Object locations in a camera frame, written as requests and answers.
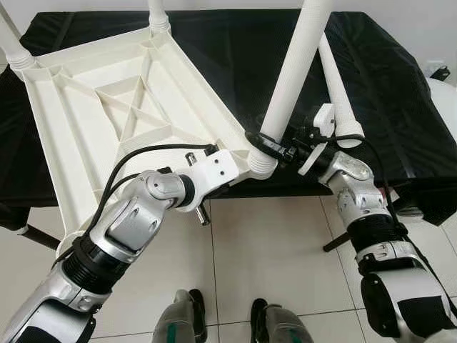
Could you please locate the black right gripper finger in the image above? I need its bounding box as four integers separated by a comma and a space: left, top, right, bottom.
245, 130, 290, 161

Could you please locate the white plastic table leg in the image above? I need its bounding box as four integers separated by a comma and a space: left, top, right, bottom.
318, 32, 365, 149
246, 0, 335, 174
146, 0, 172, 33
0, 4, 35, 70

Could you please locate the white plastic table top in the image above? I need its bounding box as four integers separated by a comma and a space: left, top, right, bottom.
20, 29, 279, 240

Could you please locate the black metal table leg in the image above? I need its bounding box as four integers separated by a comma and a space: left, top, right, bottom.
323, 232, 352, 253
18, 225, 61, 251

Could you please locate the grey robot left leg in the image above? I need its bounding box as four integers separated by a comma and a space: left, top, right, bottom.
151, 289, 208, 343

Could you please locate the grey robot leg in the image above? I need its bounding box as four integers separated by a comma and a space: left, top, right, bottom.
151, 289, 208, 343
250, 299, 311, 343

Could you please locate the black tablecloth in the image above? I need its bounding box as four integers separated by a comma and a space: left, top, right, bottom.
0, 9, 457, 229

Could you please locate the grey robot right leg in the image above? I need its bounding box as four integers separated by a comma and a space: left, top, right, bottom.
250, 299, 311, 343

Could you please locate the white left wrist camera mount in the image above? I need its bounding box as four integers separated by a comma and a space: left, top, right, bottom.
175, 149, 240, 213

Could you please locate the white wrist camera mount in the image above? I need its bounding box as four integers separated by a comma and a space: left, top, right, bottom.
175, 149, 240, 213
298, 104, 336, 176

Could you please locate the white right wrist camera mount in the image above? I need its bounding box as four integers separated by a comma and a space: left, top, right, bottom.
298, 104, 336, 176

